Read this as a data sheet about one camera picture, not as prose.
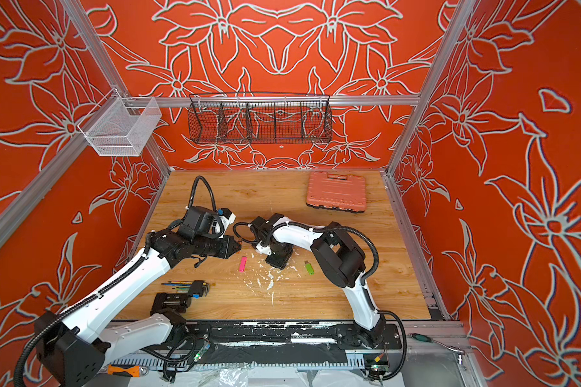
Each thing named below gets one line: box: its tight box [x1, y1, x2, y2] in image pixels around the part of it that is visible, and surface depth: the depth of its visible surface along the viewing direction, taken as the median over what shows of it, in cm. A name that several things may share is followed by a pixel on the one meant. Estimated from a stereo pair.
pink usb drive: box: [238, 256, 248, 273], surface depth 90 cm
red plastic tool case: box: [305, 170, 368, 214], surface depth 106 cm
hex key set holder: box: [161, 279, 210, 299], surface depth 83 cm
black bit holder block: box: [150, 292, 193, 315], surface depth 80 cm
